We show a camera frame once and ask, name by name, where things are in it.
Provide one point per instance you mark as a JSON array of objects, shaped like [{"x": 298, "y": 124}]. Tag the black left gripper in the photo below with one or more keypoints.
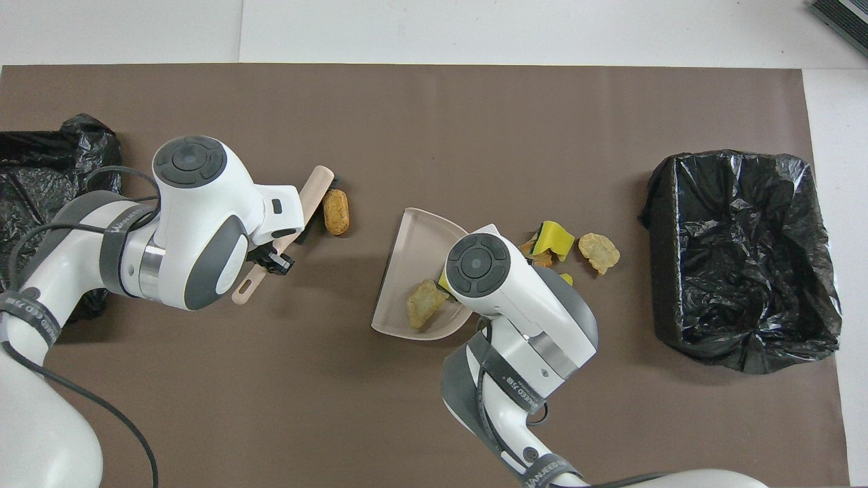
[{"x": 274, "y": 261}]

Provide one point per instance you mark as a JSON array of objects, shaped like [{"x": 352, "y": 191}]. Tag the beige hand brush black bristles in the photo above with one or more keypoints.
[{"x": 315, "y": 193}]

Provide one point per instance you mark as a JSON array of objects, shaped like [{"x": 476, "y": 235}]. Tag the oval brown bread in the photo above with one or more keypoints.
[{"x": 336, "y": 211}]

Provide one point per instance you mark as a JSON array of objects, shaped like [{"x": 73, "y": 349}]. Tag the beige plastic dustpan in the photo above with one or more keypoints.
[{"x": 407, "y": 251}]

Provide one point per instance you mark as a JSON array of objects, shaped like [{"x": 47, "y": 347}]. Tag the beige angular bread chunk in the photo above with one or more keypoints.
[{"x": 422, "y": 305}]

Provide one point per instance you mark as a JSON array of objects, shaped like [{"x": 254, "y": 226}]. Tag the small yellow sponge wedge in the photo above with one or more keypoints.
[{"x": 444, "y": 285}]

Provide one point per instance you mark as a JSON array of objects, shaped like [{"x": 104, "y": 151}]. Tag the orange bread crust piece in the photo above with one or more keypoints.
[{"x": 536, "y": 259}]

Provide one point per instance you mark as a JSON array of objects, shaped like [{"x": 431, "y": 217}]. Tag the yellow sponge with green pad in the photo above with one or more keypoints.
[{"x": 557, "y": 238}]

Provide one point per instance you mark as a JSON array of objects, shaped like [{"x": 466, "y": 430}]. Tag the yellow sponge chunk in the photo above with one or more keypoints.
[{"x": 567, "y": 278}]

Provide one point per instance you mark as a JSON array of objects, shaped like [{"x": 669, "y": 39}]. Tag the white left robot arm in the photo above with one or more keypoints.
[{"x": 196, "y": 224}]

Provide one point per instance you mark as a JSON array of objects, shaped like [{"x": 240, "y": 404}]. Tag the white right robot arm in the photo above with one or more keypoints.
[{"x": 522, "y": 305}]

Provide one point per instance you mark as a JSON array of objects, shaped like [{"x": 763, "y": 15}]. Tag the black bag lined bin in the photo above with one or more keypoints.
[
  {"x": 34, "y": 176},
  {"x": 719, "y": 237}
]

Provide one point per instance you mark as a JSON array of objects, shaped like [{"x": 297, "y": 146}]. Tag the brown paper table mat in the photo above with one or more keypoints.
[{"x": 475, "y": 122}]

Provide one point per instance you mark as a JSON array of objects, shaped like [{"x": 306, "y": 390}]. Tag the beige rounded bread chunk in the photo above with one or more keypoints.
[{"x": 598, "y": 252}]

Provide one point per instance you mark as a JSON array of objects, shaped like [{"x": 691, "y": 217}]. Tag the grey ribbed device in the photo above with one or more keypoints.
[{"x": 847, "y": 17}]

